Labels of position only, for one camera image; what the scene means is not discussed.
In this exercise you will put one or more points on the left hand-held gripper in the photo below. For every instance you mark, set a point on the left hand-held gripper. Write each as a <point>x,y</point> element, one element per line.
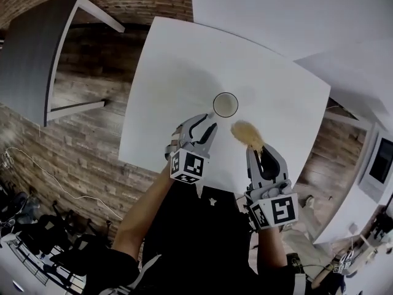
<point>190,166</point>

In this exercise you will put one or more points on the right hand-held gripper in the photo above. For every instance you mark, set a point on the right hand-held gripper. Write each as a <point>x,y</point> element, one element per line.
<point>281,210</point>

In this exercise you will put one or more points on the yellow fuzzy sponge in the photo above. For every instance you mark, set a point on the yellow fuzzy sponge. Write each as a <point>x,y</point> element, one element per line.
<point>245,134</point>

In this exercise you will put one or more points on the white cup with dark rim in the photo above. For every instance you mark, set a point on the white cup with dark rim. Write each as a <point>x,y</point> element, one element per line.
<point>225,104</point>

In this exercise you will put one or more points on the another person's forearm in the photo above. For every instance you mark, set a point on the another person's forearm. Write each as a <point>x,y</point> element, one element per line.
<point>324,278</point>

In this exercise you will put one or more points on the person's left forearm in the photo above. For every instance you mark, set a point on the person's left forearm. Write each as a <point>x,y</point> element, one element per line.
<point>141,210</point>

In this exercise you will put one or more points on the person's right forearm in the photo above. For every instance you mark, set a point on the person's right forearm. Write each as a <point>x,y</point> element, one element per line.
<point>271,247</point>

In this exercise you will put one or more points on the person's left hand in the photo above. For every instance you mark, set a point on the person's left hand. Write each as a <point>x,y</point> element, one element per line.
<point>176,135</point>

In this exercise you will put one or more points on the person's beige trouser leg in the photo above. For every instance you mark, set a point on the person's beige trouser leg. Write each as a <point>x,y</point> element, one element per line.
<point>304,244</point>

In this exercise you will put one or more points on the white appliance with dark screen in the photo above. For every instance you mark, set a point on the white appliance with dark screen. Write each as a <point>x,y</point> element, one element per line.
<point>368,184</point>

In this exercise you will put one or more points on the person's black shirt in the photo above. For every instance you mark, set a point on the person's black shirt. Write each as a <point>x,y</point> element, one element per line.
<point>199,244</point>

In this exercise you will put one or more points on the black office chair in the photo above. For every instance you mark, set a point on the black office chair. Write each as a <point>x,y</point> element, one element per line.
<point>46,226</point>
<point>83,247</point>

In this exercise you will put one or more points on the dark grey table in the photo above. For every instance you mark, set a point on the dark grey table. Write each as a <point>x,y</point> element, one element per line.
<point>27,60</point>

